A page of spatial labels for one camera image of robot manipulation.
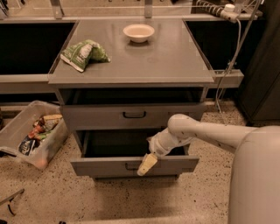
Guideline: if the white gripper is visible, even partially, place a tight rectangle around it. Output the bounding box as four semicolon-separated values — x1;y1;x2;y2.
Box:
137;129;179;176

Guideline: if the grey drawer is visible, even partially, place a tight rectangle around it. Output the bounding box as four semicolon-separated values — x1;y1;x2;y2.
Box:
71;129;199;179
61;87;206;130

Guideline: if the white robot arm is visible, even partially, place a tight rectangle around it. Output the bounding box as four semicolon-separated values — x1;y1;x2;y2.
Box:
137;114;280;224

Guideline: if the grey top drawer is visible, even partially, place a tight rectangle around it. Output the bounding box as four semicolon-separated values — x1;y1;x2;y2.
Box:
61;87;206;130

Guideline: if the grey drawer cabinet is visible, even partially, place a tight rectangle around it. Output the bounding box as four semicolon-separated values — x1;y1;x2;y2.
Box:
47;17;216;181

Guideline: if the tan snack packet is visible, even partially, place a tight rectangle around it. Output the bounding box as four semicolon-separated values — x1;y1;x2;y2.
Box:
42;114;62;131

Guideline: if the red snack packet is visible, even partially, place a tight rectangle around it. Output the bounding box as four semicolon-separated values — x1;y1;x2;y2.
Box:
28;125;45;139

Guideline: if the clear plastic bin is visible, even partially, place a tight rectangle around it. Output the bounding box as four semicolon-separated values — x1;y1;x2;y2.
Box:
0;101;68;170

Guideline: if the blue snack packet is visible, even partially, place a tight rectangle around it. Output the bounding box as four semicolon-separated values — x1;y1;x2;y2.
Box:
18;136;36;156

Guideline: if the dark grey cabinet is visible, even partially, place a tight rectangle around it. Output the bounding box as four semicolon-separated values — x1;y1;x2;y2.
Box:
237;0;280;125

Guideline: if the green chip bag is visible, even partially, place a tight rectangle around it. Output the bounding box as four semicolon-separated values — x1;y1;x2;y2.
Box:
60;39;110;73

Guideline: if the white bowl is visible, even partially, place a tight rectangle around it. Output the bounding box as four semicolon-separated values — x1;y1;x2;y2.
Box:
123;24;155;43

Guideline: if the metal bar with black loop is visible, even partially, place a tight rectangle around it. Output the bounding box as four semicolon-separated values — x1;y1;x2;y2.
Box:
0;188;25;216

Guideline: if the white power strip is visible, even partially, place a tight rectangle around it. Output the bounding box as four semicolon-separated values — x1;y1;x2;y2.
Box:
196;0;239;23

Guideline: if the white cable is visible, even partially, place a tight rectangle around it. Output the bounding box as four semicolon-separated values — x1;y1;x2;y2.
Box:
214;17;243;123

